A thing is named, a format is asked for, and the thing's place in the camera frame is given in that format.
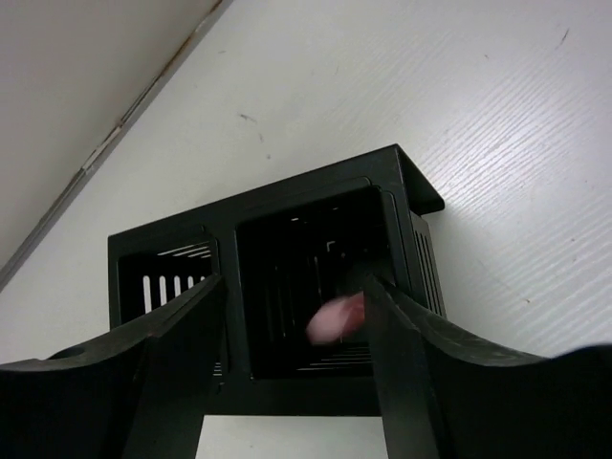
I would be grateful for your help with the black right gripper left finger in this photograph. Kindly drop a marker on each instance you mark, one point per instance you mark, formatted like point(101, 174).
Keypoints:
point(138, 391)

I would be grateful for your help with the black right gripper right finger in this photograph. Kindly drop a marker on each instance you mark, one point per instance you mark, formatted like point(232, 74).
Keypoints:
point(446, 393)

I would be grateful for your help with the pink highlighter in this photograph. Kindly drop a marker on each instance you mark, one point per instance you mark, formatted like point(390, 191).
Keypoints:
point(336, 320)

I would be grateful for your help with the black desk organizer box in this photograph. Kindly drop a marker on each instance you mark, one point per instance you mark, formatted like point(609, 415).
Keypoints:
point(284, 250)

